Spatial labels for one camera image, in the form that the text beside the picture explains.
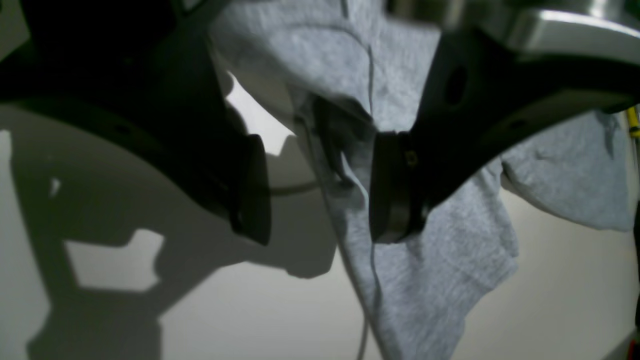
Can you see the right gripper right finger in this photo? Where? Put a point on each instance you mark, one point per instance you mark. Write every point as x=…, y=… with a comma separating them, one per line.
x=502, y=71

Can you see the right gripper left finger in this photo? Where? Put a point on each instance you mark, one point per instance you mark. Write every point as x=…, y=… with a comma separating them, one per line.
x=139, y=73

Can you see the grey T-shirt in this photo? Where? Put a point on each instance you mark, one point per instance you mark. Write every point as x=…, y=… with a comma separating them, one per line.
x=414, y=110

